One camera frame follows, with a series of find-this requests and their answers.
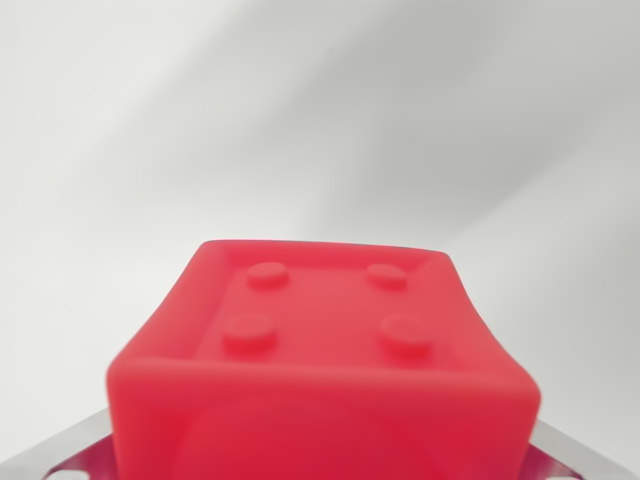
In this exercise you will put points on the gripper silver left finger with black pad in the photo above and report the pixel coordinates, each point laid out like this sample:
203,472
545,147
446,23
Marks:
55,455

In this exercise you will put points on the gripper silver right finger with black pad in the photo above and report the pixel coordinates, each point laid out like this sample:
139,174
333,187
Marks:
575,460

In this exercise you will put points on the red embossed cube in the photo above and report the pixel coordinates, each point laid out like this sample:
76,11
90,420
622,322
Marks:
325,400

